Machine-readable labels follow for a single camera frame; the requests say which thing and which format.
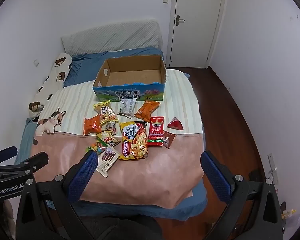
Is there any white grey snack packet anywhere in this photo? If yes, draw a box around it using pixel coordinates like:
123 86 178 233
117 98 137 117

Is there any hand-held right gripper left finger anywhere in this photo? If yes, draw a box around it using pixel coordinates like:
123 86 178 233
16 150 99 240

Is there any small toy figure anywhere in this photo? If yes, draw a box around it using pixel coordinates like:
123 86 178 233
280 201 297 222

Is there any red crown print packet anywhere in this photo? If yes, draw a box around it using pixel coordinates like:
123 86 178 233
147 116 165 147

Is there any small grey snack packet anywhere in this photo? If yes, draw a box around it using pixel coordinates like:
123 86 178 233
101 121 118 134

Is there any blue pillow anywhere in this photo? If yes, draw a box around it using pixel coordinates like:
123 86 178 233
63 47 164 88

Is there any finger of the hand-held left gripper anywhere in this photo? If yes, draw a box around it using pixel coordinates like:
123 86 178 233
0 146 18 167
14 151 49 174

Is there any orange snack packet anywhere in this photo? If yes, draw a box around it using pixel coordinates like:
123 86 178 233
134 100 161 123
83 114 102 136

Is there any colourful candy packet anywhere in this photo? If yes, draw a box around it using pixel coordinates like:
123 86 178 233
84 141 108 155

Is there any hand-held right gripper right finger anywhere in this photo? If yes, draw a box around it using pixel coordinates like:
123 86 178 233
200 150 284 240

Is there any yellow instant noodle packet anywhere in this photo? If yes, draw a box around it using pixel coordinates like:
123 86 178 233
118 120 149 160

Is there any cat print blanket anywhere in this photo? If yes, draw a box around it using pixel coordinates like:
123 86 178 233
30 69 205 209

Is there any small yellow red packet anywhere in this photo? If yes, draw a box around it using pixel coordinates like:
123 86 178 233
100 114 118 125

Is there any yellow snack packet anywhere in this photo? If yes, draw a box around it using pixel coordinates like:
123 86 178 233
93 100 112 117

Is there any grey pillow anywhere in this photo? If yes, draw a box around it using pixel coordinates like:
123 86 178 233
61 19 163 55

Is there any small dark red packet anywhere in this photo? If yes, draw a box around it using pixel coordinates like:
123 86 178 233
162 131 177 149

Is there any panda print snack packet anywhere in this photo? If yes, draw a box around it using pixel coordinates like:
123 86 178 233
96 131 121 147

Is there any cardboard box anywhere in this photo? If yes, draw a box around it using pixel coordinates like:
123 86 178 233
92 54 167 103

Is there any wall socket with cable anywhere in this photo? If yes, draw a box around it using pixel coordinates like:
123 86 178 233
267 154 278 178

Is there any white door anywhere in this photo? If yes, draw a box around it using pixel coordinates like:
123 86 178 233
169 0 227 68

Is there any red triangular packet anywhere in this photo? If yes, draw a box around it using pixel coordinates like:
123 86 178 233
166 117 184 131

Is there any white wafer packet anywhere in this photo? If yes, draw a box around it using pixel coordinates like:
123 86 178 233
96 146 120 178

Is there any bear print pillow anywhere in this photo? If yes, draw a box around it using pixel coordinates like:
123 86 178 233
28 52 72 120

